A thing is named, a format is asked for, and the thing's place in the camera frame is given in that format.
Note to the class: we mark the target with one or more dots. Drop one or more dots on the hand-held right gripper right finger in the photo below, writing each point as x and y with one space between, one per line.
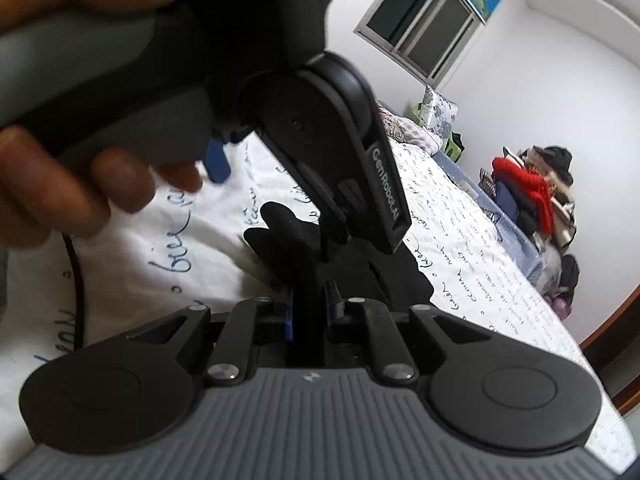
331 310

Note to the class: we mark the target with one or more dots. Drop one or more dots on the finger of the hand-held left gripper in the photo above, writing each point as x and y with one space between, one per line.
218 160
340 220

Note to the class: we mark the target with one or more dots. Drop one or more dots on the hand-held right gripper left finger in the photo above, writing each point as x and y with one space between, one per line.
289 327

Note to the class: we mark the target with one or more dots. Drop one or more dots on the black pants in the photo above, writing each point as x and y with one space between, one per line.
295 245

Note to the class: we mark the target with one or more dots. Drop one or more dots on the person's left hand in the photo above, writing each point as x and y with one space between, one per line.
55 190

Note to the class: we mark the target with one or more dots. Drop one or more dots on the white printed bed sheet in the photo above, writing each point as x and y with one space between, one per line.
165 240

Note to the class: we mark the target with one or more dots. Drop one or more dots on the floral blanket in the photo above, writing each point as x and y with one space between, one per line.
405 127

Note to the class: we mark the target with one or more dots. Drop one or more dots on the green cloth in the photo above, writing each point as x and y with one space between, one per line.
454 146

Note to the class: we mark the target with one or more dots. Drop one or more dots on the floral pillow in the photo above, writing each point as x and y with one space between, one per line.
439 110

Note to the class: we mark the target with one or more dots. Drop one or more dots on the sliding glass window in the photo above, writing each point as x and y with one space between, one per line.
415 25

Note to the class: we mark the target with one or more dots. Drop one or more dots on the blue mattress cover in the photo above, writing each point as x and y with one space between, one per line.
500 220

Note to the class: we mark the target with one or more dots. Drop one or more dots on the pile of clothes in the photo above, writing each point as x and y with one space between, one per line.
525 200

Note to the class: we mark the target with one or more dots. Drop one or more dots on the red knitted garment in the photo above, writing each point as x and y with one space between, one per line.
530 180

